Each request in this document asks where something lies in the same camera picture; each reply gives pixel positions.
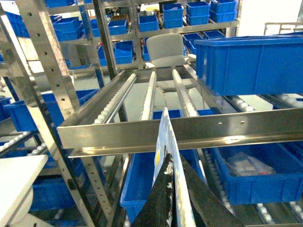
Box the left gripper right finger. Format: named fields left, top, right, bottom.
left=180, top=156, right=244, bottom=227

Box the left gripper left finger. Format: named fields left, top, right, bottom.
left=131, top=154, right=174, bottom=227

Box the flower gift bag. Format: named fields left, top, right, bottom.
left=153, top=107, right=196, bottom=227

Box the blue bin below centre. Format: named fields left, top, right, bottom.
left=119, top=148, right=206, bottom=218

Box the blue bin lower right shelf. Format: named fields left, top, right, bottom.
left=206, top=143, right=303, bottom=205

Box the blue bin on left rollers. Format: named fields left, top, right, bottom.
left=195, top=35, right=303, bottom=96

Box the grey office chair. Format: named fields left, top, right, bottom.
left=145, top=33, right=187, bottom=68

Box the steel rack upright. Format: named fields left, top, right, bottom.
left=0, top=0, right=114, bottom=227

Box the stainless steel front rail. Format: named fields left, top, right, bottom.
left=57, top=109, right=303, bottom=157

